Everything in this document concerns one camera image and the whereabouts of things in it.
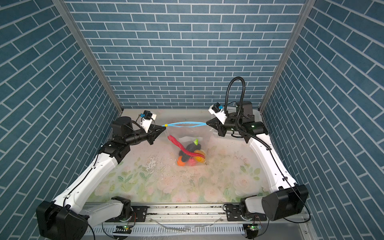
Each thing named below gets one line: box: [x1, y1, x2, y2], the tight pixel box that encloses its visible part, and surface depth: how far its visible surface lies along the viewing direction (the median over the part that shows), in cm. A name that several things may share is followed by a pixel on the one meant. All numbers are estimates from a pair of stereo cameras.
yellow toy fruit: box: [194, 149, 207, 163], surface depth 84 cm
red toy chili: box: [167, 135, 206, 159], surface depth 81 cm
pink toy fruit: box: [187, 157, 197, 167], surface depth 87 cm
